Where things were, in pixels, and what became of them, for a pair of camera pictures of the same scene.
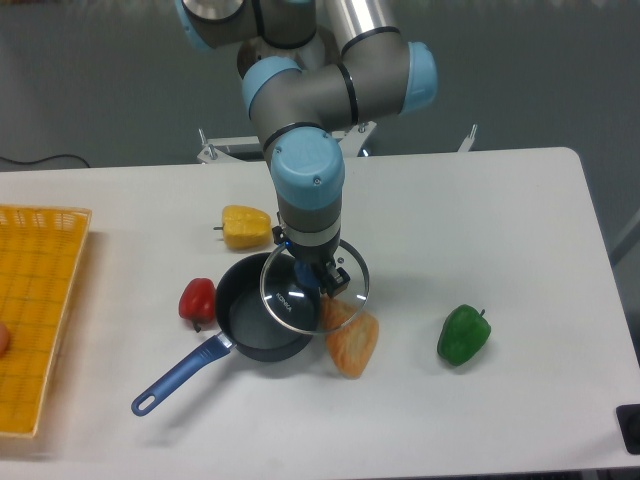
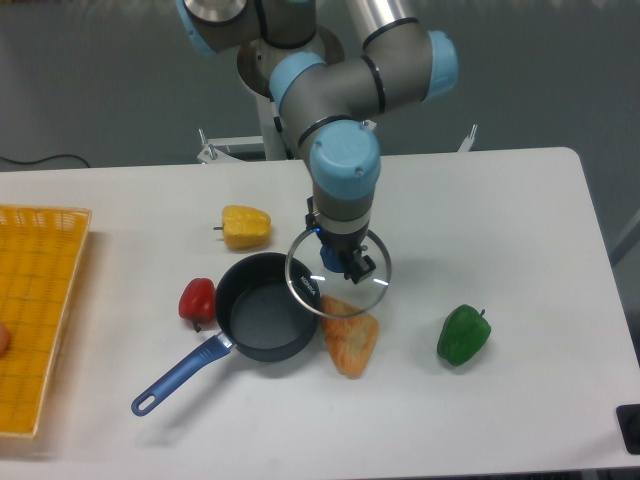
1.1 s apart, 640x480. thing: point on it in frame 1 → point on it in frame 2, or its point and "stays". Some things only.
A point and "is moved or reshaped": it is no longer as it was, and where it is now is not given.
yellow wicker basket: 40,253 stays
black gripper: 335,279 → 351,260
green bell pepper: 464,332 stays
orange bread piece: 351,334 stays
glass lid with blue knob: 305,309 is moved or reshaped
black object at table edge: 628,421 stays
